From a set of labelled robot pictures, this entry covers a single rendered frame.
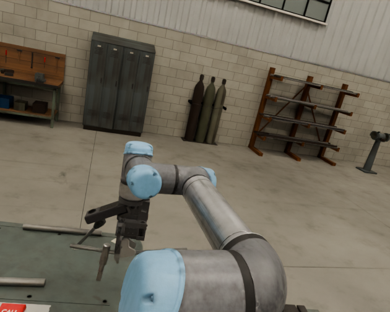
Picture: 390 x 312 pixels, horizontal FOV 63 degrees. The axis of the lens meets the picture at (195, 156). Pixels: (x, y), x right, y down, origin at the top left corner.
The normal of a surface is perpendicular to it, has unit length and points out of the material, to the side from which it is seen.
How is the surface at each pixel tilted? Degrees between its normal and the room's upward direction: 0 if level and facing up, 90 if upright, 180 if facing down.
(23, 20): 90
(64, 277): 0
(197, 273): 20
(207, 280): 30
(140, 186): 87
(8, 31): 90
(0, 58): 90
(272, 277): 38
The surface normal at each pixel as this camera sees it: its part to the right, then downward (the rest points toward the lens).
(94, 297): 0.21, -0.93
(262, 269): 0.44, -0.75
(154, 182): 0.29, 0.30
